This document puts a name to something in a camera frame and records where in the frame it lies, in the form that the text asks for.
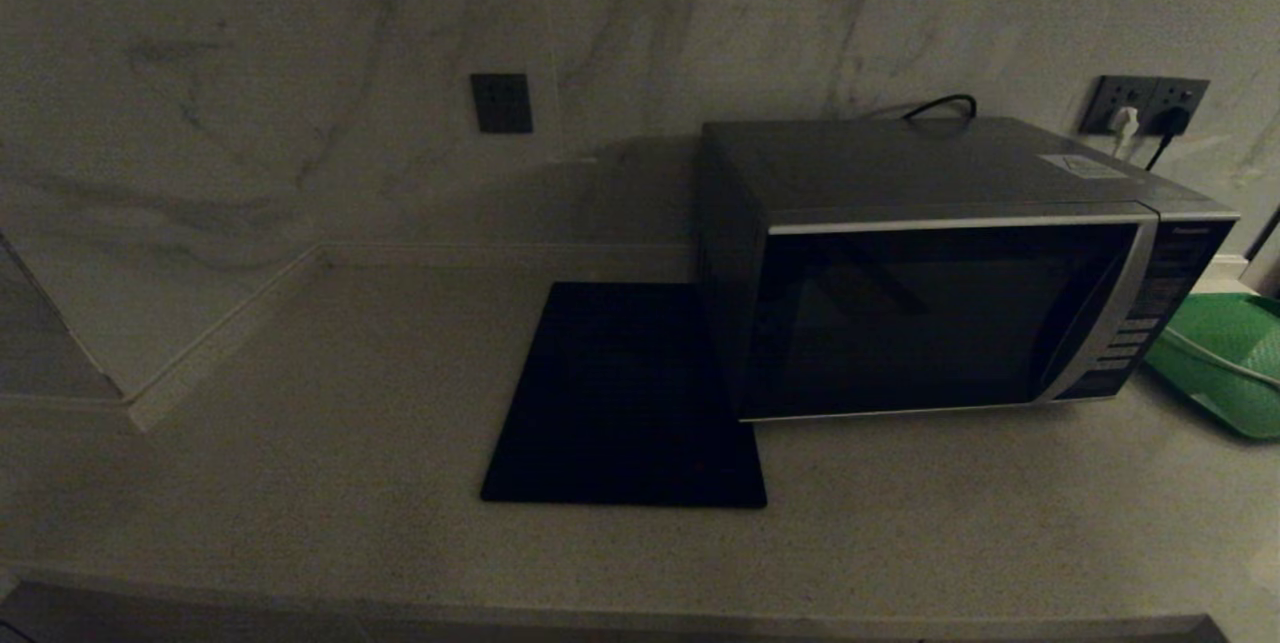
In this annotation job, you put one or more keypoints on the black induction cooktop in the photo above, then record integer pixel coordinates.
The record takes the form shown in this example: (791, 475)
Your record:
(620, 393)

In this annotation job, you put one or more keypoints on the black single wall socket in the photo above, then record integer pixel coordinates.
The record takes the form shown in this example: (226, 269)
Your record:
(501, 103)

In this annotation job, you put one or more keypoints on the white plug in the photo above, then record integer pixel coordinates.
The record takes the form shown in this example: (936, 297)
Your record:
(1126, 126)

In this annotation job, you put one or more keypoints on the silver microwave oven body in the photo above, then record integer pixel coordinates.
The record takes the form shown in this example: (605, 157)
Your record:
(900, 163)

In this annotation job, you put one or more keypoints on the dark glass microwave door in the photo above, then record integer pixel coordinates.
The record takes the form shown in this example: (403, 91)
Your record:
(900, 323)

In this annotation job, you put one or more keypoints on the green plastic tray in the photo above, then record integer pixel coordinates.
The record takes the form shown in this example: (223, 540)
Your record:
(1225, 363)

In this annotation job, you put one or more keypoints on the black double wall socket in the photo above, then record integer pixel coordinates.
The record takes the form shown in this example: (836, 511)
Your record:
(1145, 92)

